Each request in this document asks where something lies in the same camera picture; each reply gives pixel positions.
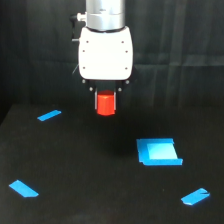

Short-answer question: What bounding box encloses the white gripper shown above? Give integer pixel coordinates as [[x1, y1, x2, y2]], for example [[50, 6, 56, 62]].
[[74, 26, 133, 110]]

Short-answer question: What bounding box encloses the blue tape strip far left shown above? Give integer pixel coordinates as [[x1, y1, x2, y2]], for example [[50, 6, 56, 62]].
[[37, 110, 61, 122]]

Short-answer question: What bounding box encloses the blue tape strip near right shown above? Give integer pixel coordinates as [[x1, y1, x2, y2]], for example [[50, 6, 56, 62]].
[[181, 188, 210, 206]]

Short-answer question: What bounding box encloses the red hexagonal block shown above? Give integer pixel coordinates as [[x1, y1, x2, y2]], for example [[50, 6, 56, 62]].
[[97, 90, 115, 116]]

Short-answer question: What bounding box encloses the blue tape strip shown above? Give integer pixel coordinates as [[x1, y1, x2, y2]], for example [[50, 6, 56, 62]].
[[37, 110, 61, 122], [181, 188, 210, 206], [9, 180, 38, 198]]

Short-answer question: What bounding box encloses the blue tape strip near left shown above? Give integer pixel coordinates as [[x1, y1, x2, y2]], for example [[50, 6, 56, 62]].
[[9, 180, 38, 198]]

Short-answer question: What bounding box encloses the blue tape square marker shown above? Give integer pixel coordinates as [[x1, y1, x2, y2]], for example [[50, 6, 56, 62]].
[[137, 138, 183, 166]]

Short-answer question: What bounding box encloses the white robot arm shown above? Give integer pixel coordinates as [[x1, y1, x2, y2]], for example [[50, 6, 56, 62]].
[[69, 0, 134, 116]]

